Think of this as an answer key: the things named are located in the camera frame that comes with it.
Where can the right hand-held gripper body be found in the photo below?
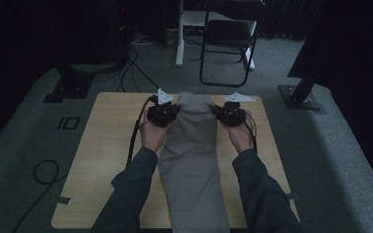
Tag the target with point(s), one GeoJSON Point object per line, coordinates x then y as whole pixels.
{"type": "Point", "coordinates": [233, 115]}

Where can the person's left hand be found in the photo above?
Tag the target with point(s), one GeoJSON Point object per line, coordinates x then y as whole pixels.
{"type": "Point", "coordinates": [152, 136]}

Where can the black stand with square base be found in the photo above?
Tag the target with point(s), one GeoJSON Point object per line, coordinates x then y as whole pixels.
{"type": "Point", "coordinates": [69, 87]}

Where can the black folding chair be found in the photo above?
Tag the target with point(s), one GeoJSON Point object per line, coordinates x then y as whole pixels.
{"type": "Point", "coordinates": [228, 32]}

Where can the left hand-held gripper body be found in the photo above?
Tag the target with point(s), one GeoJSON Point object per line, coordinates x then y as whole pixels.
{"type": "Point", "coordinates": [160, 115]}

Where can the black slanted stand with base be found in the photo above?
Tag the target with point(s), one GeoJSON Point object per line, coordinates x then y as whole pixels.
{"type": "Point", "coordinates": [299, 97]}

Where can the grey pants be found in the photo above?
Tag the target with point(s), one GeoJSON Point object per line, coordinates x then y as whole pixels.
{"type": "Point", "coordinates": [191, 161]}

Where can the person's right hand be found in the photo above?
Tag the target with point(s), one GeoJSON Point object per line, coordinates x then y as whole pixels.
{"type": "Point", "coordinates": [243, 137]}

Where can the white desk frame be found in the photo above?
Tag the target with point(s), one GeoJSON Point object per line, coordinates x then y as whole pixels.
{"type": "Point", "coordinates": [179, 48]}

